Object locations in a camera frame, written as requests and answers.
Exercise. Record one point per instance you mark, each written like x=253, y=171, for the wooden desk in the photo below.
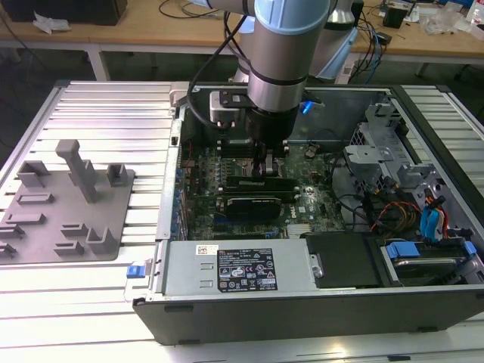
x=113, y=36

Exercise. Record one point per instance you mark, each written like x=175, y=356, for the hard disk in blue carrier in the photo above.
x=402, y=251

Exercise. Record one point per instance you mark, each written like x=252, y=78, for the black graphics card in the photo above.
x=253, y=208

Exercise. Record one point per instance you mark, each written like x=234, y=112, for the black RAM slot bank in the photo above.
x=295, y=195
x=234, y=151

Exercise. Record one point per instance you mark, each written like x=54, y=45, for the round coin battery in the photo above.
x=310, y=153

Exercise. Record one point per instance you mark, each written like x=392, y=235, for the silver case latch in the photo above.
x=177, y=94

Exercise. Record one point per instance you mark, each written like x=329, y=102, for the grey power supply unit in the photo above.
x=189, y=264

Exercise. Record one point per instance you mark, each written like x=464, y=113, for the silver metal drive cage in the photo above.
x=368, y=155

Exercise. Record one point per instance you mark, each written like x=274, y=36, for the crumpled white paper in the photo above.
x=49, y=24

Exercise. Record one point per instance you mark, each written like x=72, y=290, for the large black box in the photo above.
x=56, y=11

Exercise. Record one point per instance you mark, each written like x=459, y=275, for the black bay cover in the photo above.
x=340, y=261

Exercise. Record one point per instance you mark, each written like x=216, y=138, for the small black device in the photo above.
x=395, y=17

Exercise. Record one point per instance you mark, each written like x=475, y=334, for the black open PC case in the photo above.
x=264, y=321

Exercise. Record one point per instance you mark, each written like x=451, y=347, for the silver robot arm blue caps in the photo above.
x=280, y=56

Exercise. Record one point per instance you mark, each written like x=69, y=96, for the silver chipset heat sink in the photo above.
x=300, y=230

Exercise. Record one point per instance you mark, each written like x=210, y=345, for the blue case latch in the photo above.
x=136, y=272

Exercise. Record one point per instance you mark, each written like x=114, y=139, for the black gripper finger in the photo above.
x=260, y=162

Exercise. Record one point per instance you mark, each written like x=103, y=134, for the silver wrist camera black mount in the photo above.
x=223, y=113

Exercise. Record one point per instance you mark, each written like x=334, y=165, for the grey parts rack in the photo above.
x=56, y=211

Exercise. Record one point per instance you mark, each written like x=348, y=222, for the green motherboard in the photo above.
x=321, y=189

